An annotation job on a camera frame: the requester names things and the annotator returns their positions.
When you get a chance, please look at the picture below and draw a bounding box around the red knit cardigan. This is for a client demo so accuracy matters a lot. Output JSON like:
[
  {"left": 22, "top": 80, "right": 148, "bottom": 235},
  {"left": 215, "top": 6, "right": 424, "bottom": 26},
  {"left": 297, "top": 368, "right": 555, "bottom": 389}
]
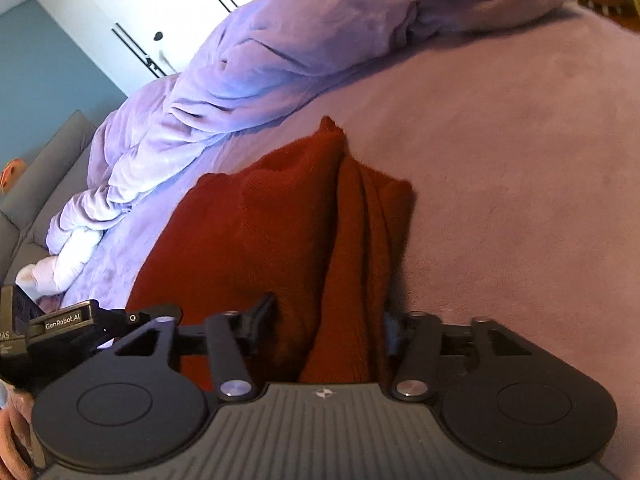
[{"left": 127, "top": 118, "right": 413, "bottom": 384}]

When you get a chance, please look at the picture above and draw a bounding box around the person left hand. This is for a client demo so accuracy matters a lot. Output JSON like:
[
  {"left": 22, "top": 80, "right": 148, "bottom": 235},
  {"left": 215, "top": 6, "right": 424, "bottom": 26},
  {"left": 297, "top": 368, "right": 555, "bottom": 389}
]
[{"left": 1, "top": 386, "right": 34, "bottom": 480}]

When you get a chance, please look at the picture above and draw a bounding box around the grey upholstered headboard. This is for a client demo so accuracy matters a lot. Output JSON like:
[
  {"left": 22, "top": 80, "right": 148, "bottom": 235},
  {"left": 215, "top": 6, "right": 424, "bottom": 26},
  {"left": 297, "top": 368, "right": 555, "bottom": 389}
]
[{"left": 1, "top": 110, "right": 96, "bottom": 285}]

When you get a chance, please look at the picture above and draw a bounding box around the lilac bed sheet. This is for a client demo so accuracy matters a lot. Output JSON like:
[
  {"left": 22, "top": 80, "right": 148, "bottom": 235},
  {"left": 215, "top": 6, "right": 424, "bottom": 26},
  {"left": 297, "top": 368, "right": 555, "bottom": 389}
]
[{"left": 64, "top": 6, "right": 639, "bottom": 479}]

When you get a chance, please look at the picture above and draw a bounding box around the lilac rumpled duvet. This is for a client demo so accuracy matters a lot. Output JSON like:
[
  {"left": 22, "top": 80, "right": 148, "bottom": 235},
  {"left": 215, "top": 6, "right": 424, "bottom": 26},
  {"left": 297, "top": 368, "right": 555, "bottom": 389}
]
[{"left": 46, "top": 0, "right": 572, "bottom": 254}]

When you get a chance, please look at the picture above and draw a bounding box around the white wardrobe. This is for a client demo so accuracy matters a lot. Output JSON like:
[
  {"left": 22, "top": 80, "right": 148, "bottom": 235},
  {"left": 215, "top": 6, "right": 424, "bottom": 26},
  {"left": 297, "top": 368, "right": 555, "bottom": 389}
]
[{"left": 38, "top": 0, "right": 253, "bottom": 94}]

